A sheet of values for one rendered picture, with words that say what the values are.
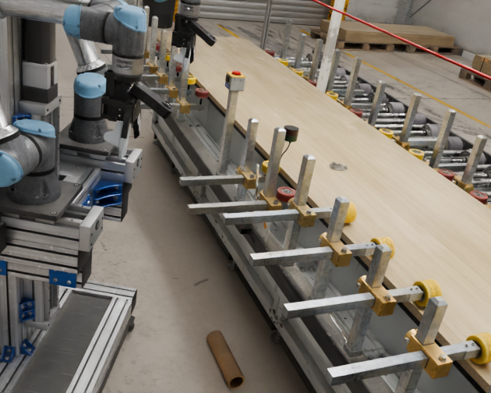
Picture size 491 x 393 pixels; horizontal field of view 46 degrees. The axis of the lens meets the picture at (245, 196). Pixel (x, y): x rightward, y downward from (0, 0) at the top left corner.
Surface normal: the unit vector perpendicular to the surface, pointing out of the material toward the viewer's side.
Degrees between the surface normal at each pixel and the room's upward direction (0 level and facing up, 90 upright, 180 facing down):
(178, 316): 0
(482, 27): 90
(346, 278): 90
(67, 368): 0
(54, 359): 0
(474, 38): 90
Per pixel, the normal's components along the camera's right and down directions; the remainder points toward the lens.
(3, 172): -0.18, 0.54
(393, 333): -0.92, 0.04
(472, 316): 0.15, -0.88
